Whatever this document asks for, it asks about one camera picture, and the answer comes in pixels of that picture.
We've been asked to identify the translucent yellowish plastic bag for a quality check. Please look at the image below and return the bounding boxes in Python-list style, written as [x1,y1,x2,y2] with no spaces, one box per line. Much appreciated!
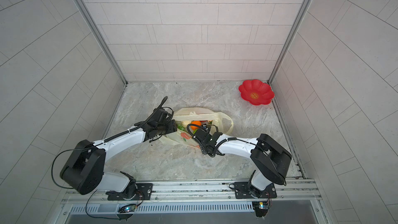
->
[160,107,234,148]

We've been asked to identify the aluminium mounting rail frame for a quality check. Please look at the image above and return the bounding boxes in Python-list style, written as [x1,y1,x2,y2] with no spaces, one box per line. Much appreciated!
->
[61,178,321,218]

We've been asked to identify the aluminium corner post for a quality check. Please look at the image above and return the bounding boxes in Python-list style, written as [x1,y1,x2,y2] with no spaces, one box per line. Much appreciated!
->
[73,0,128,86]
[268,0,312,85]

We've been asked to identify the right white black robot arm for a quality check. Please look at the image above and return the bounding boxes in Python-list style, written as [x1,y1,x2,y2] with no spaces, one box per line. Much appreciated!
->
[187,123,292,194]

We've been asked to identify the small circuit board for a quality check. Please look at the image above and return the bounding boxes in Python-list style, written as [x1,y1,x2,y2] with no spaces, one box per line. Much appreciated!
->
[252,202,270,218]
[118,204,137,214]

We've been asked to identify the right aluminium corner post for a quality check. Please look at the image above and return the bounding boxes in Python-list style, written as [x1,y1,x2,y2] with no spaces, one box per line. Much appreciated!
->
[268,0,312,85]

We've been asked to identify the green toy vegetable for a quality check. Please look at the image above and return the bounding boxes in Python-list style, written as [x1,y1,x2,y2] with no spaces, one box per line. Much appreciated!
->
[177,124,185,131]

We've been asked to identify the red flower-shaped plate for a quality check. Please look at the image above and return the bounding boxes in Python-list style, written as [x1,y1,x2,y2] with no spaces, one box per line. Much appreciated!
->
[238,79,275,106]

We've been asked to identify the left small circuit board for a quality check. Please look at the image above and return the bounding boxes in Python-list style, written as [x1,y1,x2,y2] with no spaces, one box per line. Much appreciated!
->
[118,204,137,214]

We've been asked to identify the left aluminium corner post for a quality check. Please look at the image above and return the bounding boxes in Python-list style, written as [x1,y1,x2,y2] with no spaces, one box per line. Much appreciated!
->
[73,0,128,86]

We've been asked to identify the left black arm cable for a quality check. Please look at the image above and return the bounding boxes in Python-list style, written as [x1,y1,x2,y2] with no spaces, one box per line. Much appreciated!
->
[51,147,125,221]

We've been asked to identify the right small circuit board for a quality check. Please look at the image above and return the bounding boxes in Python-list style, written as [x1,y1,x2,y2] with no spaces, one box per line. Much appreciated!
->
[252,202,270,218]

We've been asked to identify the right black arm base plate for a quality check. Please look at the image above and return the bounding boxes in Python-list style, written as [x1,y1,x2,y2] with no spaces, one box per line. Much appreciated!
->
[229,181,277,199]

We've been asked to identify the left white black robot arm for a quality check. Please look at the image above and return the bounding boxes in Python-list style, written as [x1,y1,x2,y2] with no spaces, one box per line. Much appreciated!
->
[60,97,177,200]

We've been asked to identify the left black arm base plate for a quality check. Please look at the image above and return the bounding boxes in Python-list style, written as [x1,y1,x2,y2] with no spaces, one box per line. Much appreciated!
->
[106,183,153,201]

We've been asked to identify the orange toy fruit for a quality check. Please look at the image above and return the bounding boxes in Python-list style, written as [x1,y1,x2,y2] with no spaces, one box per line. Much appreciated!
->
[190,121,202,131]

